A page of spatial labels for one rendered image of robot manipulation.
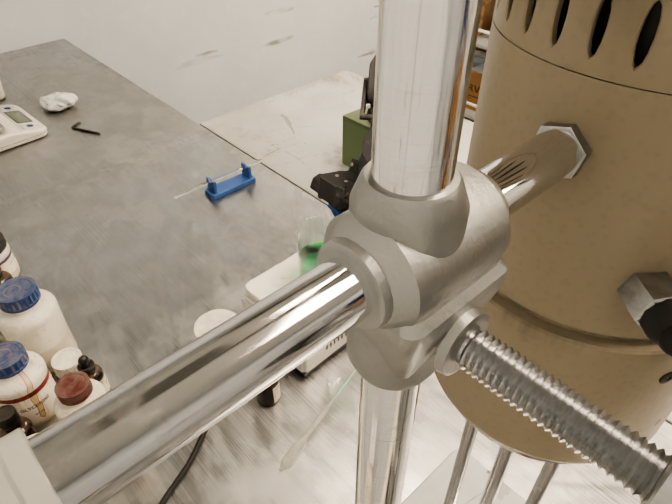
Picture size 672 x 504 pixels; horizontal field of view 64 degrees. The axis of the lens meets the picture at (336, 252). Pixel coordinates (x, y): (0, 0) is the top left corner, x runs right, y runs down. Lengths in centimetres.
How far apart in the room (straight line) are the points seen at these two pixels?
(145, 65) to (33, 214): 114
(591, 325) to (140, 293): 78
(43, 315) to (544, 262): 67
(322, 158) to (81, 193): 48
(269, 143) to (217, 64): 112
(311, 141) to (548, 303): 108
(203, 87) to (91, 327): 158
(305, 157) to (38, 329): 64
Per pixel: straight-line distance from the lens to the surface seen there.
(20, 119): 146
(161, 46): 219
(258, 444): 69
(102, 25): 209
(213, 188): 106
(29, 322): 76
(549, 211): 16
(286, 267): 76
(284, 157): 118
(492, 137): 17
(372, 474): 17
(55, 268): 100
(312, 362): 72
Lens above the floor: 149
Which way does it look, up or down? 40 degrees down
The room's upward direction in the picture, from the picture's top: straight up
